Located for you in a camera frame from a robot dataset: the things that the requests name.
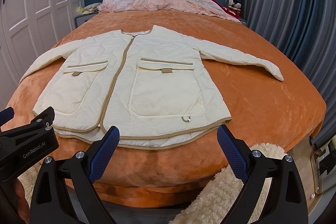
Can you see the cream fleece sleeve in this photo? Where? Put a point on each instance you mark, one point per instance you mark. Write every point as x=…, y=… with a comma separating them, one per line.
x=216, y=199

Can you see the small plush toy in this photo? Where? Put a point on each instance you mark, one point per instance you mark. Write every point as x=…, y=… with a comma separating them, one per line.
x=234, y=6

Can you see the red fabric item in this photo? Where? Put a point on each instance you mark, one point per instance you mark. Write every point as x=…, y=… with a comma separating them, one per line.
x=230, y=11

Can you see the grey blue curtain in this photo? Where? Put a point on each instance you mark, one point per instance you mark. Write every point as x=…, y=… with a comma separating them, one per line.
x=304, y=30

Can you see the white wardrobe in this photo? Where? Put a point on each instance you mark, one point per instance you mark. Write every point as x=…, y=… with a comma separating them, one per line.
x=28, y=29

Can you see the orange plush bed blanket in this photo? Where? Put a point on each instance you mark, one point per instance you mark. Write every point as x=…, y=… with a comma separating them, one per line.
x=263, y=109

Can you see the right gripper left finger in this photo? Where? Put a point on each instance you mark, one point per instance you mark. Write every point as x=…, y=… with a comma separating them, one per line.
x=51, y=202

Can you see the yellow cloth on nightstand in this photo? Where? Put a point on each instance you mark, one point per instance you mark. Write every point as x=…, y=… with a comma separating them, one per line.
x=90, y=9

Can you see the cream quilted jacket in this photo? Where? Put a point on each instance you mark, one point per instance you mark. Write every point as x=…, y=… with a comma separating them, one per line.
x=151, y=85

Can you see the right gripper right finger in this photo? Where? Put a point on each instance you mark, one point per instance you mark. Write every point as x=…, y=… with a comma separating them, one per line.
x=285, y=202

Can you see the pink floral duvet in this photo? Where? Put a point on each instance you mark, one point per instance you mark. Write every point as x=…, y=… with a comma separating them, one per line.
x=205, y=7

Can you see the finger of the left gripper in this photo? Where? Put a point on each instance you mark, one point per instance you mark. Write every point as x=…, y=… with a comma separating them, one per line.
x=6, y=115
x=44, y=121

